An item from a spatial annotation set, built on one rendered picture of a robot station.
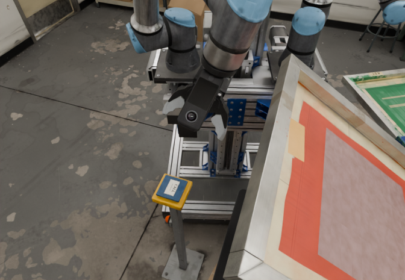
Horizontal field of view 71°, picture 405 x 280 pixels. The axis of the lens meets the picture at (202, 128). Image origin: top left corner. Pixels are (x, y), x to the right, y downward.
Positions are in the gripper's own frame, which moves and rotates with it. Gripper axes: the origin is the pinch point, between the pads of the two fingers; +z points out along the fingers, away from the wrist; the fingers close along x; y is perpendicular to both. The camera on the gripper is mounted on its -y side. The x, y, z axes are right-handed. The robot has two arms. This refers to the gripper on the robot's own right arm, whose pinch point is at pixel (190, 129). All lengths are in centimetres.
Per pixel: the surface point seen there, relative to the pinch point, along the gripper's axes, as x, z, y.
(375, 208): -48.3, 0.6, 2.7
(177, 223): -11, 81, 10
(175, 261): -24, 148, 13
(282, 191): -21.7, -6.6, -9.4
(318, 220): -31.1, -4.0, -10.2
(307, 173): -27.2, -5.1, -1.1
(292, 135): -21.7, -6.6, 6.0
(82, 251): 35, 167, -2
